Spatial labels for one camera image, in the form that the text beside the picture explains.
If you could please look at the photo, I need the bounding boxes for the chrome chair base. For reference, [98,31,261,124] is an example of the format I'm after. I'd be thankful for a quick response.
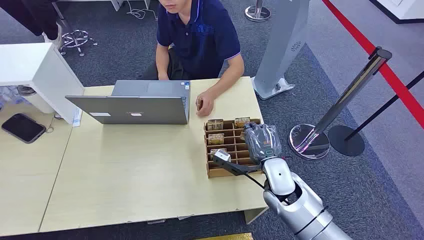
[59,29,99,58]

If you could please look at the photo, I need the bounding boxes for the white cabinet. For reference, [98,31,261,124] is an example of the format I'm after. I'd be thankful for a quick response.
[0,42,86,125]

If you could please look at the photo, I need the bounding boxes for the black stanchion post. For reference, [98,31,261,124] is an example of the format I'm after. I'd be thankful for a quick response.
[327,70,424,158]

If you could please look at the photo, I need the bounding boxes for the black smartphone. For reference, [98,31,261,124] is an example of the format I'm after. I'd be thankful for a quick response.
[0,112,47,145]

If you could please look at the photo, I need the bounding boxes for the red barrier belt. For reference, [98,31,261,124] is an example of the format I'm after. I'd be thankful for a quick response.
[321,0,424,129]

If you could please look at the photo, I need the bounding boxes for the standing person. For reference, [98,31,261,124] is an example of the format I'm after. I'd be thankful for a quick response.
[0,0,61,41]

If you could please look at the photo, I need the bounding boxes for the wooden card holder box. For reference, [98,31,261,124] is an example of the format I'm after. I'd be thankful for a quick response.
[203,117,267,179]

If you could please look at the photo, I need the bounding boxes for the grey kiosk stand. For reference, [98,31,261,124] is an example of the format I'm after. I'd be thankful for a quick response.
[250,0,311,101]

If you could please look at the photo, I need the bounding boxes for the chrome round stanchion base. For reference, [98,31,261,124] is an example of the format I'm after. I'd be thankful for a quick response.
[244,0,272,23]

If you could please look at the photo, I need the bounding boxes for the white cylinder container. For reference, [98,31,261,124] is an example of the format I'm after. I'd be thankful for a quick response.
[17,85,56,115]

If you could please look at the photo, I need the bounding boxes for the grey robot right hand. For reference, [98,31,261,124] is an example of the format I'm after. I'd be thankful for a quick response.
[244,121,283,164]

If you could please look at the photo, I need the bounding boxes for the grey laptop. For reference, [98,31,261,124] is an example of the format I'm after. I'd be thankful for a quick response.
[64,79,192,126]

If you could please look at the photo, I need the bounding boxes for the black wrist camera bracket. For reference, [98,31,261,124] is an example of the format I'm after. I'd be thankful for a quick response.
[212,156,263,177]

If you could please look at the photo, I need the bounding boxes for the chrome stanchion post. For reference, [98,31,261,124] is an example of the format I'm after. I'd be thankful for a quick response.
[287,46,394,161]

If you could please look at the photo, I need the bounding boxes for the person's left hand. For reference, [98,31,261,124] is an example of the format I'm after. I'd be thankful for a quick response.
[195,90,216,118]

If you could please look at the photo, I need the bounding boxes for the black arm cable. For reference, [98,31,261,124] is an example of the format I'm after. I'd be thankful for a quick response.
[244,173,291,205]

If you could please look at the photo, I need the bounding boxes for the white cable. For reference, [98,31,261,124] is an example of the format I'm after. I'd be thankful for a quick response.
[125,0,159,22]

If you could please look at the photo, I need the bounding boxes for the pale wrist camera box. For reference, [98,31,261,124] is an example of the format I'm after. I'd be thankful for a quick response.
[213,149,232,164]

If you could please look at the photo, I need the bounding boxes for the white paper slip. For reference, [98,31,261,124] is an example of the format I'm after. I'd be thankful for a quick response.
[71,107,83,128]

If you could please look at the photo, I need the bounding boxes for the gold mat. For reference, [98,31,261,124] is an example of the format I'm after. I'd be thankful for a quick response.
[194,232,255,240]

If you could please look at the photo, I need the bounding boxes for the white black-edged platform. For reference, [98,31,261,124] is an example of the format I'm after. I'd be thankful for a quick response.
[368,0,424,25]

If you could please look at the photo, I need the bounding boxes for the thin key ring cord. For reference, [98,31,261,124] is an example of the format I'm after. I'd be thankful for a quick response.
[45,115,64,134]

